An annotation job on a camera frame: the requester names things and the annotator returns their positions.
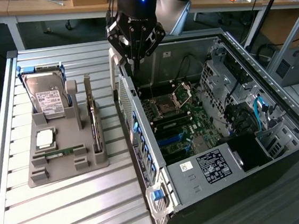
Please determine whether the grey computer tower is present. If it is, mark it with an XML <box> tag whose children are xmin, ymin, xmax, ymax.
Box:
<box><xmin>264</xmin><ymin>47</ymin><xmax>299</xmax><ymax>89</ymax></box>

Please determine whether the green RAM stick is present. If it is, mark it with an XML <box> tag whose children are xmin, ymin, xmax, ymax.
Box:
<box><xmin>44</xmin><ymin>148</ymin><xmax>74</xmax><ymax>159</ymax></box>

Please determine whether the grey printed parts rack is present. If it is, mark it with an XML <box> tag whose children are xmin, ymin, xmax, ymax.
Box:
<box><xmin>18</xmin><ymin>77</ymin><xmax>112</xmax><ymax>189</ymax></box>

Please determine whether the open PC case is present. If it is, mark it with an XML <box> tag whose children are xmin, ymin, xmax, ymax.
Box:
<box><xmin>106</xmin><ymin>20</ymin><xmax>299</xmax><ymax>224</ymax></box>

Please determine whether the grey power supply unit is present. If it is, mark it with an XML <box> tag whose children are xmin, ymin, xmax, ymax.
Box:
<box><xmin>164</xmin><ymin>141</ymin><xmax>249</xmax><ymax>206</ymax></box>

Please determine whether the black power wire bundle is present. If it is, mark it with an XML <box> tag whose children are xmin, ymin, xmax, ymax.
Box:
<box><xmin>222</xmin><ymin>101</ymin><xmax>258</xmax><ymax>138</ymax></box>

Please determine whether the graphics card with black fan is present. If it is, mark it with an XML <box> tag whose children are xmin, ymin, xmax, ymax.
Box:
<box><xmin>82</xmin><ymin>73</ymin><xmax>104</xmax><ymax>154</ymax></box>

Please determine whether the long blue expansion slot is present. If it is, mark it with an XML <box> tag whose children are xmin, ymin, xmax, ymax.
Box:
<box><xmin>157</xmin><ymin>132</ymin><xmax>187</xmax><ymax>148</ymax></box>

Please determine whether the clear plastic case handle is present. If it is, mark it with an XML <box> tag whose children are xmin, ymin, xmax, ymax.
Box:
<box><xmin>144</xmin><ymin>181</ymin><xmax>175</xmax><ymax>220</ymax></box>

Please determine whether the light blue disk wire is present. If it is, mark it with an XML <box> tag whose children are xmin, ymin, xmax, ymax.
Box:
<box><xmin>251</xmin><ymin>93</ymin><xmax>272</xmax><ymax>134</ymax></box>

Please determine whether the silver CPU chip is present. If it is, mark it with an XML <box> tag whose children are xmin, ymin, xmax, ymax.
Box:
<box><xmin>33</xmin><ymin>128</ymin><xmax>58</xmax><ymax>151</ymax></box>

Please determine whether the metal drive cage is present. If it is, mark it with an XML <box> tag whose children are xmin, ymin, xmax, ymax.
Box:
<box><xmin>196</xmin><ymin>45</ymin><xmax>249</xmax><ymax>120</ymax></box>

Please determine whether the green motherboard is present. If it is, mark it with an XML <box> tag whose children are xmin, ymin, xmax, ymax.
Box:
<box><xmin>138</xmin><ymin>79</ymin><xmax>225</xmax><ymax>168</ymax></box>

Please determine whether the blue case latch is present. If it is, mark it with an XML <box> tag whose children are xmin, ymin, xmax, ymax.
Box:
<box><xmin>150</xmin><ymin>189</ymin><xmax>166</xmax><ymax>202</ymax></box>

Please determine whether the pale plastic case handle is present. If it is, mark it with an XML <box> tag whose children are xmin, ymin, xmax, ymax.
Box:
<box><xmin>107</xmin><ymin>47</ymin><xmax>126</xmax><ymax>91</ymax></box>

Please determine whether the black RAM slot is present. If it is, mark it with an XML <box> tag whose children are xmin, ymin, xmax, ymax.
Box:
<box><xmin>152</xmin><ymin>113</ymin><xmax>193</xmax><ymax>127</ymax></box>
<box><xmin>155</xmin><ymin>120</ymin><xmax>194</xmax><ymax>135</ymax></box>

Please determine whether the metal socket cover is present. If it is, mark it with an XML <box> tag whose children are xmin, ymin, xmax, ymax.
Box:
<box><xmin>170</xmin><ymin>82</ymin><xmax>194</xmax><ymax>109</ymax></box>

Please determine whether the silver chipset heatsink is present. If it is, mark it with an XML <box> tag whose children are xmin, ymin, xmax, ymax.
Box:
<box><xmin>192</xmin><ymin>135</ymin><xmax>211</xmax><ymax>154</ymax></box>

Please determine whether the black stand pole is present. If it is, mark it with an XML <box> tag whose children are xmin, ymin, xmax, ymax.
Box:
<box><xmin>239</xmin><ymin>0</ymin><xmax>299</xmax><ymax>52</ymax></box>

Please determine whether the aluminium profile frame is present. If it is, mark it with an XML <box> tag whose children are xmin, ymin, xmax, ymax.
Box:
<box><xmin>283</xmin><ymin>12</ymin><xmax>299</xmax><ymax>50</ymax></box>

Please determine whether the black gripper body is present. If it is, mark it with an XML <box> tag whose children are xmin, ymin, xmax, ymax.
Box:
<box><xmin>115</xmin><ymin>0</ymin><xmax>166</xmax><ymax>61</ymax></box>

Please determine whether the metal disk bay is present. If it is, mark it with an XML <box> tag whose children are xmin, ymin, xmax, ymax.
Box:
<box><xmin>255</xmin><ymin>119</ymin><xmax>298</xmax><ymax>161</ymax></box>

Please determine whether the CPU socket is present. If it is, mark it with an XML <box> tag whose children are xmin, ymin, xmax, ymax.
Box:
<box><xmin>150</xmin><ymin>94</ymin><xmax>179</xmax><ymax>118</ymax></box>

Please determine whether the hard disk in blue caddy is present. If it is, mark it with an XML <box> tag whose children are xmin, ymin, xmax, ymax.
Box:
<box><xmin>16</xmin><ymin>61</ymin><xmax>72</xmax><ymax>123</ymax></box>

